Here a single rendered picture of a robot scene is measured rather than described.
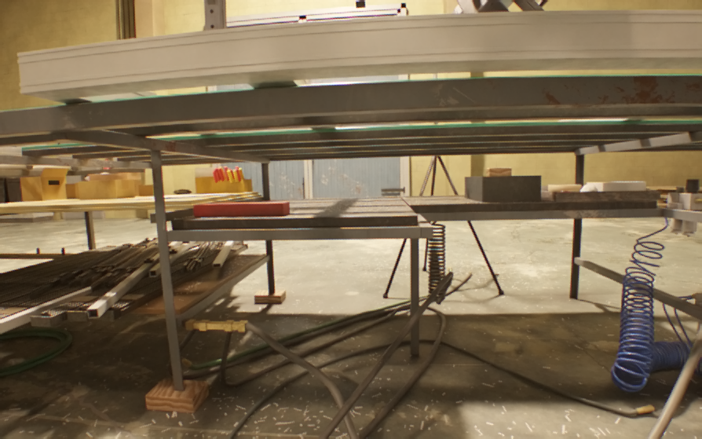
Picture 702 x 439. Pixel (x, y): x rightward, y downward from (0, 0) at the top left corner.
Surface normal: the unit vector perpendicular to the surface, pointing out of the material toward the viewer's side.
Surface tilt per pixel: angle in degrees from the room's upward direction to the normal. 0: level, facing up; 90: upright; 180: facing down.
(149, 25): 90
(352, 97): 90
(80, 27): 90
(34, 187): 90
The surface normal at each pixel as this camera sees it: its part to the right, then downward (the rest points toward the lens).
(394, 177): -0.08, 0.11
